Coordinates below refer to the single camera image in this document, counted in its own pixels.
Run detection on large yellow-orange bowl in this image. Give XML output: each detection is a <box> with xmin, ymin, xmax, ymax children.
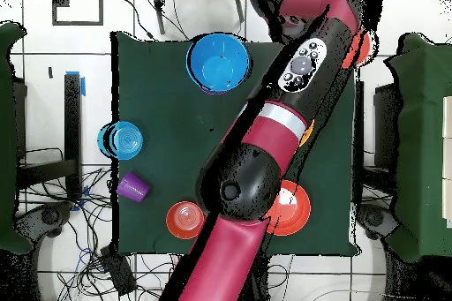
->
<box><xmin>298</xmin><ymin>118</ymin><xmax>316</xmax><ymax>147</ymax></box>

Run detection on large blue bowl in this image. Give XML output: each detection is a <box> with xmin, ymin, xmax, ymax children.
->
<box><xmin>185</xmin><ymin>33</ymin><xmax>251</xmax><ymax>94</ymax></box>

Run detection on large orange bowl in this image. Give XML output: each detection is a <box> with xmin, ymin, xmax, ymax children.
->
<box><xmin>341</xmin><ymin>28</ymin><xmax>372</xmax><ymax>70</ymax></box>
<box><xmin>262</xmin><ymin>179</ymin><xmax>313</xmax><ymax>237</ymax></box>

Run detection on purple cup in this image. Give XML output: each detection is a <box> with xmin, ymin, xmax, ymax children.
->
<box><xmin>116</xmin><ymin>171</ymin><xmax>151</xmax><ymax>204</ymax></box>

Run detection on dark green table cloth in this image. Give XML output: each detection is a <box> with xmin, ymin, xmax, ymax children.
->
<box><xmin>110</xmin><ymin>31</ymin><xmax>365</xmax><ymax>257</ymax></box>

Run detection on small orange bowl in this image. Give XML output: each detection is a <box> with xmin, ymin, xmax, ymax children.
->
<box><xmin>165</xmin><ymin>200</ymin><xmax>207</xmax><ymax>241</ymax></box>

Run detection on small blue bowl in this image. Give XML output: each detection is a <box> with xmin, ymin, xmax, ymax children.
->
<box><xmin>96</xmin><ymin>121</ymin><xmax>145</xmax><ymax>162</ymax></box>

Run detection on blue tape strip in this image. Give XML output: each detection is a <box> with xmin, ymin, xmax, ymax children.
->
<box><xmin>64</xmin><ymin>70</ymin><xmax>87</xmax><ymax>97</ymax></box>

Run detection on black office chair base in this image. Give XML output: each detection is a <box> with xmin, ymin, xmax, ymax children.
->
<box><xmin>15</xmin><ymin>201</ymin><xmax>73</xmax><ymax>240</ymax></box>
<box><xmin>356</xmin><ymin>203</ymin><xmax>400</xmax><ymax>242</ymax></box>

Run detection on black power box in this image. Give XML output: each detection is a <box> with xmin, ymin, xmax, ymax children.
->
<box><xmin>99</xmin><ymin>245</ymin><xmax>138</xmax><ymax>297</ymax></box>

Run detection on green cloth covered side table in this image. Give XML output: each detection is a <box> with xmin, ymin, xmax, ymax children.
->
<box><xmin>0</xmin><ymin>20</ymin><xmax>33</xmax><ymax>254</ymax></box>
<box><xmin>384</xmin><ymin>32</ymin><xmax>452</xmax><ymax>263</ymax></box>

